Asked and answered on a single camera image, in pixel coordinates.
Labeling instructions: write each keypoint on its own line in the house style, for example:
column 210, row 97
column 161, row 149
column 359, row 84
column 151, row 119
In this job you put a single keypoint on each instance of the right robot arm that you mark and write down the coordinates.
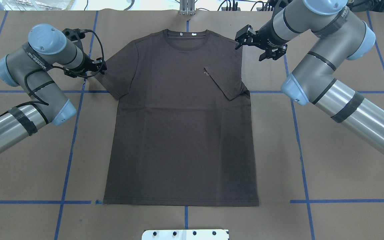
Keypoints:
column 341, row 36

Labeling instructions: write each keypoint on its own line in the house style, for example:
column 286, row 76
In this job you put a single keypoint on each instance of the dark brown t-shirt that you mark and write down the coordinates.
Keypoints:
column 183, row 131

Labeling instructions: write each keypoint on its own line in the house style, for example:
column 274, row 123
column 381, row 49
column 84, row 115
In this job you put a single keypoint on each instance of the white camera mast base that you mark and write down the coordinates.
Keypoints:
column 186, row 234

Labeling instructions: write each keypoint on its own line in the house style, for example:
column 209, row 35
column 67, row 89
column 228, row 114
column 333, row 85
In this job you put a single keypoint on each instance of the aluminium frame post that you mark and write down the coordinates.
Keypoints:
column 187, row 7

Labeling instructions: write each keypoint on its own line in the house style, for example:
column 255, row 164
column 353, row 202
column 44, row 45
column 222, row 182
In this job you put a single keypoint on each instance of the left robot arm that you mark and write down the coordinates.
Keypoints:
column 47, row 48

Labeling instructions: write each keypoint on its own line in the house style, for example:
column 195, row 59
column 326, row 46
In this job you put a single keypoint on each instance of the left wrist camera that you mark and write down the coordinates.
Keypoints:
column 75, row 35

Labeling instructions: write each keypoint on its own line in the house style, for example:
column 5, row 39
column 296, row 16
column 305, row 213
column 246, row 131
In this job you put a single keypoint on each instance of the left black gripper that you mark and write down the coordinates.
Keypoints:
column 86, row 62

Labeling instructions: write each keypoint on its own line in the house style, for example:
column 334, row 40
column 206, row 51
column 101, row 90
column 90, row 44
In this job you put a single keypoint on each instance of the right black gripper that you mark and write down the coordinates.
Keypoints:
column 264, row 35

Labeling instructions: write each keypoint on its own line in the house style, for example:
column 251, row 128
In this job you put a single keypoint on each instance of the blue tape grid lines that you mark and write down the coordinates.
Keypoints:
column 316, row 179

